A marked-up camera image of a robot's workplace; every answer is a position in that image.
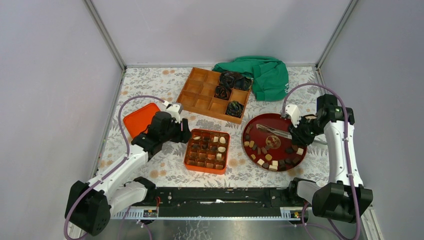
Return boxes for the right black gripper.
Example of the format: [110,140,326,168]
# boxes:
[287,115,324,148]

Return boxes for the orange chocolate box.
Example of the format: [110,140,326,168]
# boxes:
[183,128,231,175]

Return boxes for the orange box lid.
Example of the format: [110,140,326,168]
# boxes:
[123,103,160,138]

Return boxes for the red round plate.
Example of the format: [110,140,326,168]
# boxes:
[241,113,307,172]

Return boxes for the metal serving tongs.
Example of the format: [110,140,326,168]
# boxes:
[256,124,292,140]

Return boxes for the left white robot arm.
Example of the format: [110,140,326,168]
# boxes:
[63,111,192,239]

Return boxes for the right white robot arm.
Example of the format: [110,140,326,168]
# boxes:
[283,94,373,224]

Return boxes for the wooden compartment organizer tray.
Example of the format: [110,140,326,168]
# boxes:
[176,67,251,124]

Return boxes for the floral table mat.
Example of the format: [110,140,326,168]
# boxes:
[97,67,329,187]

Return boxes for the dark rolled fabric front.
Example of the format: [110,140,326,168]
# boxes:
[225,100,245,118]

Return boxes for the dark rolled fabric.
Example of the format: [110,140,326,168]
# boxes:
[225,100,245,118]
[219,71,253,91]
[214,85,232,101]

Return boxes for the dark rolled fabric middle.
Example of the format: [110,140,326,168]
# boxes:
[214,85,232,101]

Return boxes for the dark rolled fabric back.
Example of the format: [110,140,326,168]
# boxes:
[219,71,253,91]

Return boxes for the green cloth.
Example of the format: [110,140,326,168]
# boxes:
[212,55,289,102]

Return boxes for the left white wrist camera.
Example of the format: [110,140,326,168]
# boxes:
[162,100,183,124]

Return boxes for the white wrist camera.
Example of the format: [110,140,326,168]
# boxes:
[281,104,302,128]
[162,100,183,124]

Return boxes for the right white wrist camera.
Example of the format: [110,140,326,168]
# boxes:
[281,104,302,128]

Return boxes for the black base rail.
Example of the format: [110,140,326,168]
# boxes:
[131,187,305,220]

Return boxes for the aluminium frame rail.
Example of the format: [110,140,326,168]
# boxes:
[67,186,382,240]

